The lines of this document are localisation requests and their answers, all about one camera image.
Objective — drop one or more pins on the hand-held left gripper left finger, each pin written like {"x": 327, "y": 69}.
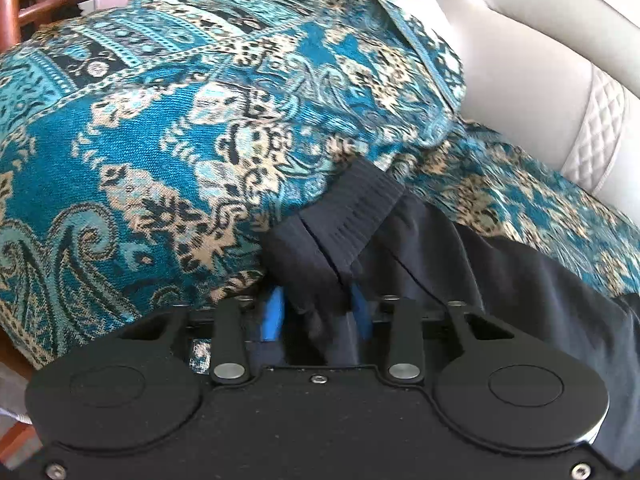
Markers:
{"x": 276, "y": 317}

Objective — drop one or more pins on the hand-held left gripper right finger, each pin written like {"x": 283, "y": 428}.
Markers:
{"x": 361, "y": 317}

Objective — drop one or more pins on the black pants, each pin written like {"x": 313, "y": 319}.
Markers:
{"x": 500, "y": 280}

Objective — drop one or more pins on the teal paisley patterned blanket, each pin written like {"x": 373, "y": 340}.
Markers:
{"x": 165, "y": 135}

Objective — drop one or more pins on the beige leather sofa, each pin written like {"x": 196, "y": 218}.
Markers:
{"x": 530, "y": 60}

